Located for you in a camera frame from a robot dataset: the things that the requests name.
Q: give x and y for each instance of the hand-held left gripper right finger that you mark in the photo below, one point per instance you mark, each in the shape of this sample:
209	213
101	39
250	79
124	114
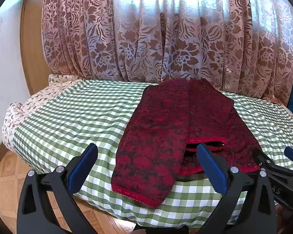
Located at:
211	162

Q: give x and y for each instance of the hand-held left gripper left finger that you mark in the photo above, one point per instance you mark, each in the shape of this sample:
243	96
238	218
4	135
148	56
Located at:
84	162

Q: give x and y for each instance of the red floral patterned pants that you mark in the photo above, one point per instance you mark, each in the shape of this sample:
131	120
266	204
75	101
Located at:
149	151

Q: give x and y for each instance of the green checked blanket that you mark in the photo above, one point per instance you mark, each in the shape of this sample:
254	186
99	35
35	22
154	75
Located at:
70	117

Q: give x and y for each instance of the floral print quilt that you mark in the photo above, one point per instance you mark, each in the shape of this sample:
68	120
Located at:
26	107

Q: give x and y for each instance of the brown floral curtain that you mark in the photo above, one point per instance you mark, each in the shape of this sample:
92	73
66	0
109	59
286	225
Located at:
161	41

